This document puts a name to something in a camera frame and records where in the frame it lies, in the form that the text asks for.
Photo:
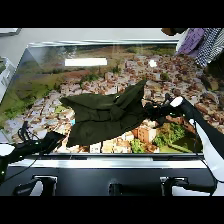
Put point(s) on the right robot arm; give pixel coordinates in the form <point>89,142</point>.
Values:
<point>210,140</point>

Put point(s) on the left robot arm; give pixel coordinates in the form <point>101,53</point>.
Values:
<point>20,150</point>

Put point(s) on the purple garment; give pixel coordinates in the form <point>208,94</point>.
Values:
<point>191,41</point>

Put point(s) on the silver frame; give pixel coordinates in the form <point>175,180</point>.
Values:
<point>110,163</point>

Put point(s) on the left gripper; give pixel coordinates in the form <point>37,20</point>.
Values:
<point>51,140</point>

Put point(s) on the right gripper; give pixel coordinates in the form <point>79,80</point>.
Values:
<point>156,110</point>

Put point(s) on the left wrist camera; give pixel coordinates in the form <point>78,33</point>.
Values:
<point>24,130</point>

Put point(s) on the checked garment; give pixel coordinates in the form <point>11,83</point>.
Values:
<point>210,46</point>

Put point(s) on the brown garment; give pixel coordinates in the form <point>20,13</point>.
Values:
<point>171,31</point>

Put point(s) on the dark green garment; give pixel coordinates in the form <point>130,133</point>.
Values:
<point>100,120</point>

